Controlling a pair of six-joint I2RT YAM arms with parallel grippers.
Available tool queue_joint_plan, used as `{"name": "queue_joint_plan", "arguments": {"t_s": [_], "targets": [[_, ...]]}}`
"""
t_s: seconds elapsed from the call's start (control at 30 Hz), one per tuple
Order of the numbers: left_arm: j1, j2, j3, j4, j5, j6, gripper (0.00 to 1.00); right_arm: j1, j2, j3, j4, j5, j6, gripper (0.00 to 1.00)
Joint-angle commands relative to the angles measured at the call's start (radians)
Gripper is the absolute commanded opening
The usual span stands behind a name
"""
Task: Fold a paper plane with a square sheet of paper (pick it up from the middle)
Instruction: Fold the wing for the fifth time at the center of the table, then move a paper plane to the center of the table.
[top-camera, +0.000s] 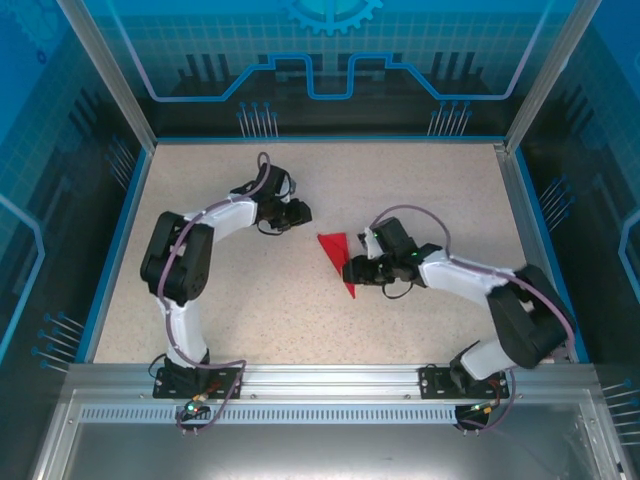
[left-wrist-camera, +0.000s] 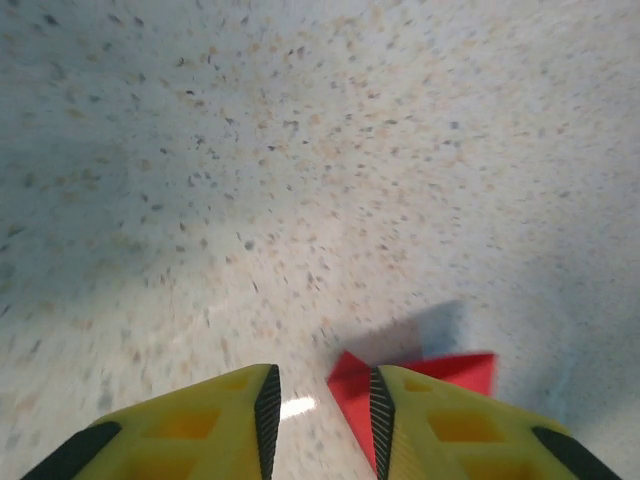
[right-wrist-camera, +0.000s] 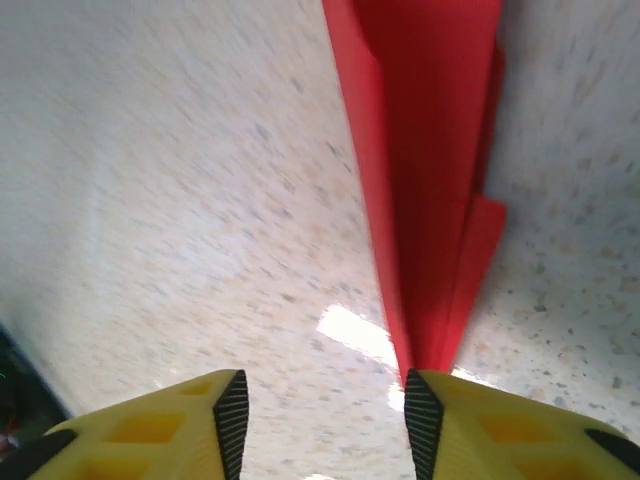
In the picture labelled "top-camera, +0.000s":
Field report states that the red cloth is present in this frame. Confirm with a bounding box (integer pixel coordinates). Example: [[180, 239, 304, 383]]
[[317, 232, 359, 300]]

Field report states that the steel sheet tray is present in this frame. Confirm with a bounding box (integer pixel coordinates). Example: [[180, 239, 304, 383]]
[[29, 389, 631, 480]]

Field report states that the blue table edge strip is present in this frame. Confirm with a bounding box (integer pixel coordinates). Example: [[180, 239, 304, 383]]
[[73, 147, 154, 364], [510, 147, 592, 364], [149, 134, 507, 147]]

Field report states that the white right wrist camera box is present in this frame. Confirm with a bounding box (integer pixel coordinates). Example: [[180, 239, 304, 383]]
[[356, 231, 380, 261]]

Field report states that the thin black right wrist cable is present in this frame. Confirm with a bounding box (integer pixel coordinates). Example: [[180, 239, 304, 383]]
[[382, 279, 421, 301]]

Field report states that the aluminium mounting rail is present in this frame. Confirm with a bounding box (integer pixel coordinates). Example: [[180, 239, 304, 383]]
[[64, 363, 601, 401]]

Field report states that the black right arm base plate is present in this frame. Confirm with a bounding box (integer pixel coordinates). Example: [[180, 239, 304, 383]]
[[418, 364, 512, 401]]

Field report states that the aluminium side rail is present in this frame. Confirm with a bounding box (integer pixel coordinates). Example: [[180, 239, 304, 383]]
[[493, 142, 574, 364]]

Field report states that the slotted aluminium cable duct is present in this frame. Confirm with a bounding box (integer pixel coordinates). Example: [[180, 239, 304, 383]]
[[77, 405, 599, 425]]

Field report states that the aluminium frame post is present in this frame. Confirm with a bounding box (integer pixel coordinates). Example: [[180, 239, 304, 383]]
[[503, 0, 601, 152], [55, 0, 157, 151]]

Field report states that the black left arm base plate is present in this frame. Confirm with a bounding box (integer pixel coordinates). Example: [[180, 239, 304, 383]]
[[152, 365, 247, 401]]

